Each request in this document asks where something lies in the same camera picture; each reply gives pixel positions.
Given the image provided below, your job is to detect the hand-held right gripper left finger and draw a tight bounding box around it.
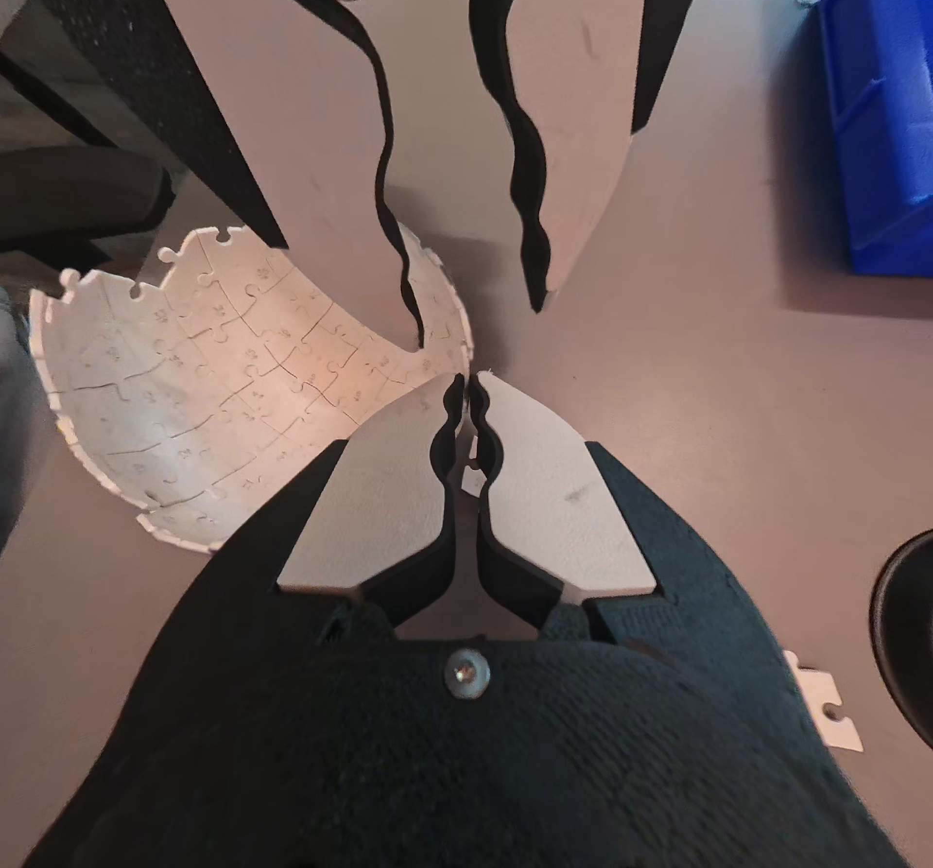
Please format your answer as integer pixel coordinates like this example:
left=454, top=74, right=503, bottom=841
left=276, top=372, right=467, bottom=627

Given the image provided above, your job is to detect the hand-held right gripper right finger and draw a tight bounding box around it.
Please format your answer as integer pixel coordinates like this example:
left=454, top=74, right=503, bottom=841
left=468, top=370, right=658, bottom=630

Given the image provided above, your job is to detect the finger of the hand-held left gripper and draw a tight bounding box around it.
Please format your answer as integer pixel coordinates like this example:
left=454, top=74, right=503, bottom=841
left=468, top=0, right=648, bottom=315
left=159, top=0, right=427, bottom=354

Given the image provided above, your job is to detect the white puzzle ball shell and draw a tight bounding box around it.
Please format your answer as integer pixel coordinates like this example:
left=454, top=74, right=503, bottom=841
left=29, top=225, right=476, bottom=556

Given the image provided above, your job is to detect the black metal bar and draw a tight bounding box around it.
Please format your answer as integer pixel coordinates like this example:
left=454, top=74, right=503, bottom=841
left=0, top=48, right=121, bottom=151

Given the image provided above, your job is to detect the black chair seat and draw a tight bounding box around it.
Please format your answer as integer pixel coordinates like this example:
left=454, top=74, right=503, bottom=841
left=0, top=145, right=177, bottom=275

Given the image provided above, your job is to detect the blue plastic bin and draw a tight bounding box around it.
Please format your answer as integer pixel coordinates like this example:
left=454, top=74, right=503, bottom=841
left=811, top=0, right=933, bottom=276

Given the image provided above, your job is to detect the black round bowl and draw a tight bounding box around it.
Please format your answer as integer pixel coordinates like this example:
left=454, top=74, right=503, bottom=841
left=869, top=527, right=933, bottom=741

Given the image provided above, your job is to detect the person's grey clothing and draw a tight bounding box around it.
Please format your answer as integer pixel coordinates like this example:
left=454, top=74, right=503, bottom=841
left=0, top=285, right=34, bottom=556

